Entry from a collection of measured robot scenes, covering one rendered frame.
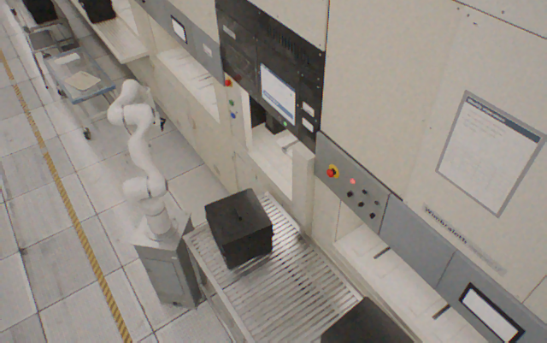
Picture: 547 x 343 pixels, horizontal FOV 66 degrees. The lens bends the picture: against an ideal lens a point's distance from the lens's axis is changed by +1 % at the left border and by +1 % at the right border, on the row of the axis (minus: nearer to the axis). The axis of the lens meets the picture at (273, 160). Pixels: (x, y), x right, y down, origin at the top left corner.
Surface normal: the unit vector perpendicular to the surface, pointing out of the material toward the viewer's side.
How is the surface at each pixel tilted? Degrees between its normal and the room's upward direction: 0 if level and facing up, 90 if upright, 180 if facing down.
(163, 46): 90
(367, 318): 0
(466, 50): 90
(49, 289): 0
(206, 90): 0
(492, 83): 90
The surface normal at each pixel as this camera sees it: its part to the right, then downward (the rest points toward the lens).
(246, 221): -0.03, -0.69
